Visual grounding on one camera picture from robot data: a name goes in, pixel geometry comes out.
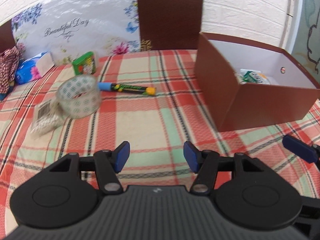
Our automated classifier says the clear patterned tape roll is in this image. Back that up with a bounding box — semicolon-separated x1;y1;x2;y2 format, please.
56;74;101;119

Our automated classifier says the marker with blue cap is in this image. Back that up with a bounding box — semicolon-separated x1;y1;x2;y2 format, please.
98;82;157;96

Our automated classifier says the green illustrated small box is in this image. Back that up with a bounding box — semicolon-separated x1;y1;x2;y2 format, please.
72;51;96;75

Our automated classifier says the white bead packet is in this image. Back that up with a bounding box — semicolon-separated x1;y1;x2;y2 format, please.
30;99;65;138

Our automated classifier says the plaid bed blanket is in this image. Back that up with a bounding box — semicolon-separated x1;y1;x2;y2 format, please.
1;50;319;237

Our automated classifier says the brown cardboard storage box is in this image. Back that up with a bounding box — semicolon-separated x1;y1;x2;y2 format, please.
194;33;319;132

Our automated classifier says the cartoon painted door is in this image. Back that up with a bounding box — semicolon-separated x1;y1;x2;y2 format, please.
292;0;319;81

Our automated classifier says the blue tissue pack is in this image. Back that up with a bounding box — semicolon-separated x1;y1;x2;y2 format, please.
15;52;54;85

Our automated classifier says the red white checkered cloth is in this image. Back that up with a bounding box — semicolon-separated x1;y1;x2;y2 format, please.
0;46;22;101

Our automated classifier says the dark brown headboard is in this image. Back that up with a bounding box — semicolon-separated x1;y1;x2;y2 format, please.
1;0;203;53

